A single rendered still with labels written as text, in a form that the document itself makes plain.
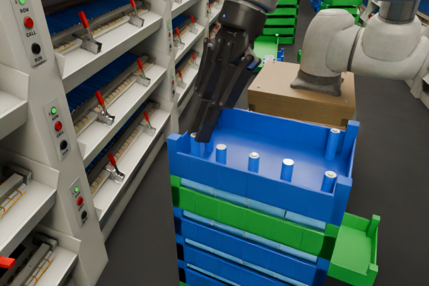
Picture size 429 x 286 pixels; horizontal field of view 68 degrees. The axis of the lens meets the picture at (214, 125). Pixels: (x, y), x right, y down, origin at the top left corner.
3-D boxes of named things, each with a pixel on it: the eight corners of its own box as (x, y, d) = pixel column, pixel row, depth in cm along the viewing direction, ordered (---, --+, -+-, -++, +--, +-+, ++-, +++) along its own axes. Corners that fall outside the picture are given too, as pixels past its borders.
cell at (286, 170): (292, 166, 49) (287, 197, 52) (295, 159, 51) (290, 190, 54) (281, 163, 50) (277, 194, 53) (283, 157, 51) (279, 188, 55)
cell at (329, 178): (330, 202, 51) (338, 171, 48) (328, 210, 50) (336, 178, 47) (318, 199, 52) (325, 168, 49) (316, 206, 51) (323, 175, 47)
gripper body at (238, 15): (279, 18, 51) (257, 73, 53) (245, 10, 57) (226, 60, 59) (248, 2, 46) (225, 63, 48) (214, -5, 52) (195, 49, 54)
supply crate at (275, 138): (350, 156, 63) (360, 120, 59) (340, 227, 47) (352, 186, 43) (214, 124, 74) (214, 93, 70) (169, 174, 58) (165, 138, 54)
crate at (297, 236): (342, 186, 67) (350, 156, 63) (330, 262, 51) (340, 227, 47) (214, 152, 78) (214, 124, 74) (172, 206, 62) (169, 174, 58)
